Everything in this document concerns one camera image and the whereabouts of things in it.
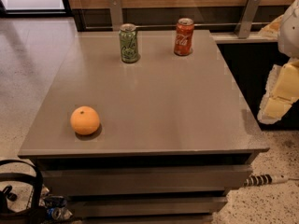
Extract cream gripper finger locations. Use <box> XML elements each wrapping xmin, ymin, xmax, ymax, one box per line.
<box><xmin>257</xmin><ymin>61</ymin><xmax>299</xmax><ymax>124</ymax></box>
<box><xmin>258</xmin><ymin>15</ymin><xmax>283</xmax><ymax>37</ymax></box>

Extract red coke can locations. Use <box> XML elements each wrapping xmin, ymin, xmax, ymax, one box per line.
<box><xmin>174</xmin><ymin>18</ymin><xmax>194</xmax><ymax>56</ymax></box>

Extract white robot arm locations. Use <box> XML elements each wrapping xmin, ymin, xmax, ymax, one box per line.
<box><xmin>257</xmin><ymin>0</ymin><xmax>299</xmax><ymax>125</ymax></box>

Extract green soda can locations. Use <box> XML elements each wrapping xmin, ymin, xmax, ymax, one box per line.
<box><xmin>119</xmin><ymin>23</ymin><xmax>139</xmax><ymax>63</ymax></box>

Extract striped power strip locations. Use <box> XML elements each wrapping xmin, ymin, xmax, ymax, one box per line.
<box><xmin>243</xmin><ymin>174</ymin><xmax>289</xmax><ymax>187</ymax></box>

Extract grey drawer cabinet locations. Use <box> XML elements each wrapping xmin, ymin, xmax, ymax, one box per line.
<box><xmin>20</xmin><ymin>31</ymin><xmax>269</xmax><ymax>224</ymax></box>

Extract orange fruit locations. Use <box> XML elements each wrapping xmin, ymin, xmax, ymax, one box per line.
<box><xmin>70</xmin><ymin>106</ymin><xmax>100</xmax><ymax>135</ymax></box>

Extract crushed cans on floor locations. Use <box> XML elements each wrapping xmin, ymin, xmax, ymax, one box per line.
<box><xmin>42</xmin><ymin>195</ymin><xmax>73</xmax><ymax>221</ymax></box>

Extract right metal bracket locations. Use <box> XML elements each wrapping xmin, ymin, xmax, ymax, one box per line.
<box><xmin>235</xmin><ymin>0</ymin><xmax>261</xmax><ymax>39</ymax></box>

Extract metal bracket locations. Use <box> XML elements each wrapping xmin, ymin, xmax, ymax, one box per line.
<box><xmin>235</xmin><ymin>0</ymin><xmax>261</xmax><ymax>39</ymax></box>
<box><xmin>108</xmin><ymin>0</ymin><xmax>123</xmax><ymax>31</ymax></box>

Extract metal rail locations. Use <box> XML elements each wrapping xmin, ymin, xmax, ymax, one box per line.
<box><xmin>84</xmin><ymin>21</ymin><xmax>270</xmax><ymax>31</ymax></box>

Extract left metal bracket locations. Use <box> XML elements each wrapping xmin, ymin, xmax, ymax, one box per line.
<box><xmin>108</xmin><ymin>0</ymin><xmax>123</xmax><ymax>31</ymax></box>

